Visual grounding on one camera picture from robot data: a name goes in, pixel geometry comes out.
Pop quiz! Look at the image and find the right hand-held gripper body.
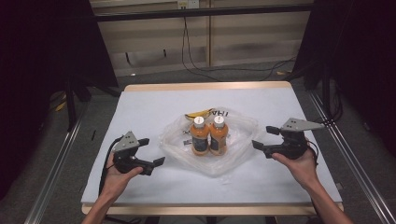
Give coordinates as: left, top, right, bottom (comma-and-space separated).
264, 117, 326, 161

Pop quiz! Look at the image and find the black metal stand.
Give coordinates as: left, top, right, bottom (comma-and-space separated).
64, 76, 92, 133
321, 63, 332, 119

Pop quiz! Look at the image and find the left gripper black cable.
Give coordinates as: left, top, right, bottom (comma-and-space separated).
98, 136, 122, 196

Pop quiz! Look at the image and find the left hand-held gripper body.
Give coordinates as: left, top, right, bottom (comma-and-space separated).
112, 131, 154, 175

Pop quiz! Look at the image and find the white wall socket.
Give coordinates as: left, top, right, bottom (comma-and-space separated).
177, 0, 200, 9

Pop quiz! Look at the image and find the white table cover sheet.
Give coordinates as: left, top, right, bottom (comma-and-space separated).
81, 87, 344, 205

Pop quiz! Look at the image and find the black curtain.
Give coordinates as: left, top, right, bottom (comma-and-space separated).
0, 0, 120, 200
291, 0, 396, 157

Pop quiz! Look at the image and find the orange juice bottle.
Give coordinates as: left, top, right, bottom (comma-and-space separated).
208, 115, 230, 157
190, 116, 210, 157

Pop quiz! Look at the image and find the clear plastic bag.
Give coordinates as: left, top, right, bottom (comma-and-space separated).
159, 106, 262, 178

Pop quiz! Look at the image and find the black hanging wall cable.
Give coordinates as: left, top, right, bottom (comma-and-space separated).
180, 16, 297, 82

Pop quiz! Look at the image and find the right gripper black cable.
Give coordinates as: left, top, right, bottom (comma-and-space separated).
306, 139, 320, 166

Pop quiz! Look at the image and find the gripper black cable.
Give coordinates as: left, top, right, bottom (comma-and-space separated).
306, 139, 320, 166
98, 136, 122, 196

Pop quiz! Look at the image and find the person's right hand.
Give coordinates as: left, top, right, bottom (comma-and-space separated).
271, 146, 320, 190

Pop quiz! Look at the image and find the black floor cable bundle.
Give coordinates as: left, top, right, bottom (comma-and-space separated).
310, 88, 344, 131

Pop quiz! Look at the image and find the person's left hand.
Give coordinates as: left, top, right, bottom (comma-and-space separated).
100, 153, 144, 195

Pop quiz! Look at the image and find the yellow banana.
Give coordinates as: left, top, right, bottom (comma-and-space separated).
184, 107, 216, 121

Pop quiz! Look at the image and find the aluminium floor rail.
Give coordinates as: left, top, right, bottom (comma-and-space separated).
23, 113, 86, 224
307, 90, 396, 224

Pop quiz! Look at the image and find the black horizontal bar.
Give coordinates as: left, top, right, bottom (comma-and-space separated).
92, 3, 314, 22

